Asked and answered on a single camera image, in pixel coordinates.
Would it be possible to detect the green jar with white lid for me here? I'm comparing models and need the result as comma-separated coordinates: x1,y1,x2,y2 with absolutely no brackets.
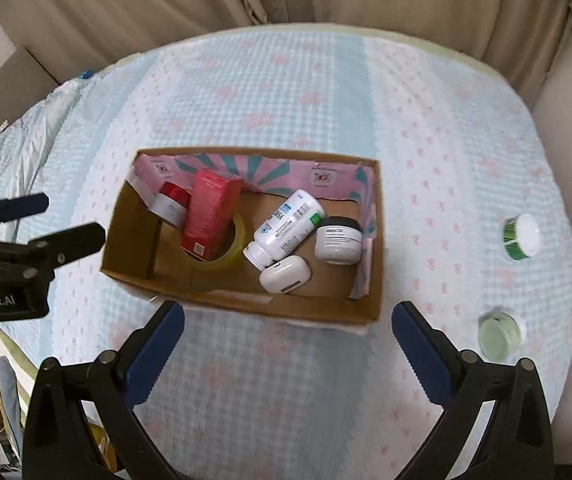
501,213,542,261

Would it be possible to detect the grey padded headboard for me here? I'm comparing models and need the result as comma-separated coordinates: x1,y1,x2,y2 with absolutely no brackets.
0,42,64,161

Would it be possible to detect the cardboard box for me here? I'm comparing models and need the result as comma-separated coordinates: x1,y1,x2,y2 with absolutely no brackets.
100,146,383,337

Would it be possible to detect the white jar with black lid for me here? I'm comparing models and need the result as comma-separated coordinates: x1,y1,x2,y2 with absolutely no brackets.
314,216,365,266

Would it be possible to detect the red lid cosmetic jar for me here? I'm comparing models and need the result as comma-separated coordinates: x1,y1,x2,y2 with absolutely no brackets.
148,182,193,227

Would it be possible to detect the white pill bottle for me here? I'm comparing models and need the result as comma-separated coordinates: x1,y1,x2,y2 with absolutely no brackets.
243,189,326,269

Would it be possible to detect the white earbuds case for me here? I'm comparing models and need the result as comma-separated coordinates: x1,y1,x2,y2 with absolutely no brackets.
259,254,313,295

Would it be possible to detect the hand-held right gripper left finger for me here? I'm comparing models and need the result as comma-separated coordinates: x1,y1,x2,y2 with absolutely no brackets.
22,300,187,480

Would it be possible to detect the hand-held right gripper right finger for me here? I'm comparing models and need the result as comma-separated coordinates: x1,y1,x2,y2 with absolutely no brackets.
391,300,554,480

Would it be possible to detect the red carton box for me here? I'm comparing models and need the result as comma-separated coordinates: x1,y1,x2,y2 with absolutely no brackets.
181,169,245,262

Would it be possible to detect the pale green jar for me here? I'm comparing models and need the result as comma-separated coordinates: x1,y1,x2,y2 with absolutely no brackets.
478,311,528,362

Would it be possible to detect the yellow tape roll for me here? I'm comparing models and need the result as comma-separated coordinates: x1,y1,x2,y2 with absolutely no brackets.
181,214,247,274

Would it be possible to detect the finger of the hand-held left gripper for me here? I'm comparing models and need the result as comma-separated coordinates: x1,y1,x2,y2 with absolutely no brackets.
0,192,50,233
0,222,107,283

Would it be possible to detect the pale green mattress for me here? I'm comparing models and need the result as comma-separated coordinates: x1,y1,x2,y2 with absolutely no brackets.
116,21,532,106

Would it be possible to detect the light blue crumpled quilt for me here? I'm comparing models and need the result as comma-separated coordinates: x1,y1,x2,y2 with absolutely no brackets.
0,77,96,201

